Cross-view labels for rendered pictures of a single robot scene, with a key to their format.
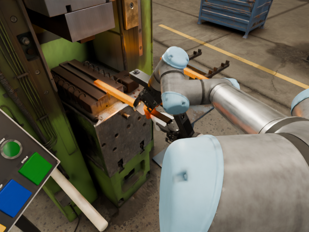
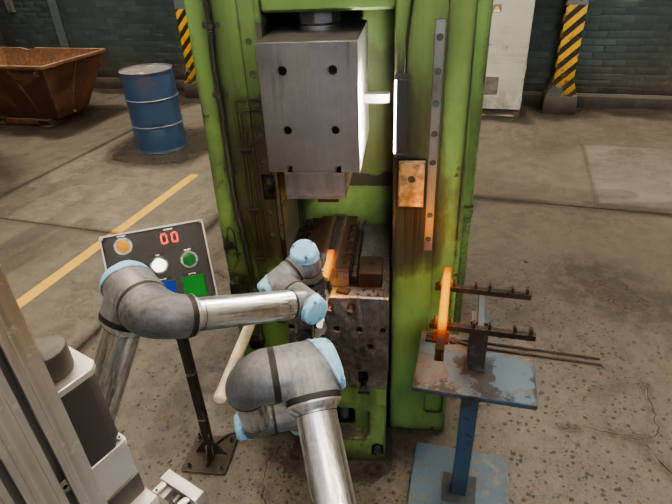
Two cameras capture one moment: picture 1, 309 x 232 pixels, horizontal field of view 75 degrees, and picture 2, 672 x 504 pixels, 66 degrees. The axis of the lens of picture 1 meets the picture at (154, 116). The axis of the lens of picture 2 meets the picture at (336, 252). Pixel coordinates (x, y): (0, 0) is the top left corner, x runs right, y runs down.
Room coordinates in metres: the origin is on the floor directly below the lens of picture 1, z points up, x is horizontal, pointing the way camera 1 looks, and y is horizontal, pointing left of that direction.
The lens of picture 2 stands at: (-0.01, -1.14, 2.01)
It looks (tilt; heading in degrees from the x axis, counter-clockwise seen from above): 31 degrees down; 58
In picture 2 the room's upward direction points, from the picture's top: 3 degrees counter-clockwise
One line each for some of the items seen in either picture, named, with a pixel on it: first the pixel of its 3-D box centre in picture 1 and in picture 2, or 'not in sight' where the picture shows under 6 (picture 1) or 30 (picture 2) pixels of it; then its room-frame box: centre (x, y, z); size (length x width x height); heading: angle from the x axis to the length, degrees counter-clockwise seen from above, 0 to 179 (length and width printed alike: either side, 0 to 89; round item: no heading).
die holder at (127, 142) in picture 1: (99, 114); (345, 300); (0.96, 0.36, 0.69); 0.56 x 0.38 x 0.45; 49
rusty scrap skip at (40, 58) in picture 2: not in sight; (30, 88); (0.45, 7.34, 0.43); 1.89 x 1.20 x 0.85; 129
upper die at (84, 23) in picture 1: (61, 10); (324, 162); (0.92, 0.38, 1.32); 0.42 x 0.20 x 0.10; 49
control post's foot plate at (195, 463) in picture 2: not in sight; (209, 448); (0.30, 0.53, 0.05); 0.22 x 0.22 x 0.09; 49
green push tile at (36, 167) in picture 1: (36, 168); (194, 286); (0.36, 0.38, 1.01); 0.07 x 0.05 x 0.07; 164
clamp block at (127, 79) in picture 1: (126, 81); (371, 271); (0.95, 0.15, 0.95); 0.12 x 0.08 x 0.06; 49
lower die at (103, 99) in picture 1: (82, 83); (329, 247); (0.92, 0.38, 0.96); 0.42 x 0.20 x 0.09; 49
